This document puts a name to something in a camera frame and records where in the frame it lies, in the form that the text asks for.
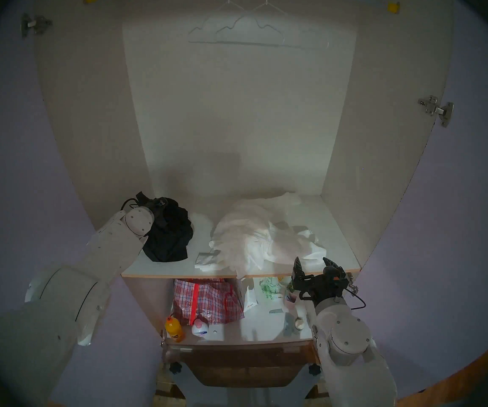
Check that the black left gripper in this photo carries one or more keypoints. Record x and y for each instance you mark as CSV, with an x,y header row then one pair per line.
x,y
158,204

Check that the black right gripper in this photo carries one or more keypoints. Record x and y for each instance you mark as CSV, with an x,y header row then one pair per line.
x,y
322,285

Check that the black top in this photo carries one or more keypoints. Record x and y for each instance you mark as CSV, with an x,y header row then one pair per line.
x,y
170,241

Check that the large white top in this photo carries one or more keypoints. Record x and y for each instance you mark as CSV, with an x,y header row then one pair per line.
x,y
239,236

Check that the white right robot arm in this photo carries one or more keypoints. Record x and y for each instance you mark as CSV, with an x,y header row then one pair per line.
x,y
345,342

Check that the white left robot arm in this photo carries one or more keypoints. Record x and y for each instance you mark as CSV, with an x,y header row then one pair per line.
x,y
100,249

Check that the small green potted plant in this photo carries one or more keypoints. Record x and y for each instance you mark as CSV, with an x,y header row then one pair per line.
x,y
290,285

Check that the pink cup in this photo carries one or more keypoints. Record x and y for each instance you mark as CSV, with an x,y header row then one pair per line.
x,y
290,301

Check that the metal wardrobe door hinge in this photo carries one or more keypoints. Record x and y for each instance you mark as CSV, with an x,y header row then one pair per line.
x,y
32,24
354,288
434,109

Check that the green patterned package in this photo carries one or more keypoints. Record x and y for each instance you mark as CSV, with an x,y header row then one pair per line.
x,y
270,289

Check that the small round white jar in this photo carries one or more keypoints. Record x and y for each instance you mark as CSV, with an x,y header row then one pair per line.
x,y
299,324

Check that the grey pouch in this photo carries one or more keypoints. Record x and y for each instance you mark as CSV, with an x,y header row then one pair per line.
x,y
289,324

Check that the small white paper bag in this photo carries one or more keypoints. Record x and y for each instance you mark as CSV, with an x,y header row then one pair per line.
x,y
249,298

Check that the black star knob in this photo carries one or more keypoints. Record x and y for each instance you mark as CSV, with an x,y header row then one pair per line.
x,y
176,368
314,370

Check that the red plaid woven bag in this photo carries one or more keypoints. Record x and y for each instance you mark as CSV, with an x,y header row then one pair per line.
x,y
208,302

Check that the brown wooden drawer front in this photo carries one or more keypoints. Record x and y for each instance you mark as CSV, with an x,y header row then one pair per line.
x,y
244,363

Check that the orange plastic bottle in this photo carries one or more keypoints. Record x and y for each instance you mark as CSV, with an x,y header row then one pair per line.
x,y
175,330

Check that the white bottle pink cap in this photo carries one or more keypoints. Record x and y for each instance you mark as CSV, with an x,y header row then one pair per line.
x,y
200,329

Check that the purple wardrobe door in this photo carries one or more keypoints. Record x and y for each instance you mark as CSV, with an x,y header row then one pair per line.
x,y
28,156
447,262

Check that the small metal cabinet hinge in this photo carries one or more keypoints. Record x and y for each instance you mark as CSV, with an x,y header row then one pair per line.
x,y
164,338

